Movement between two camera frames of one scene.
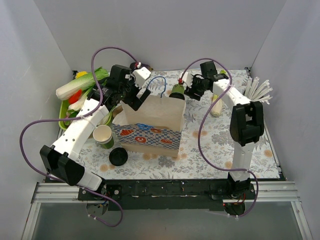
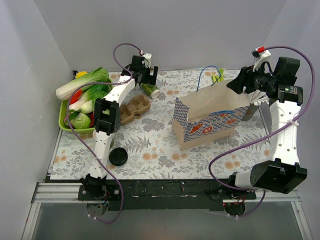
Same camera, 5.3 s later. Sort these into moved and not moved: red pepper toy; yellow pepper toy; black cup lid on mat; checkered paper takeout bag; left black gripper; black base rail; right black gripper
Moved: left black gripper; right black gripper; checkered paper takeout bag
Not moved: yellow pepper toy; black cup lid on mat; black base rail; red pepper toy
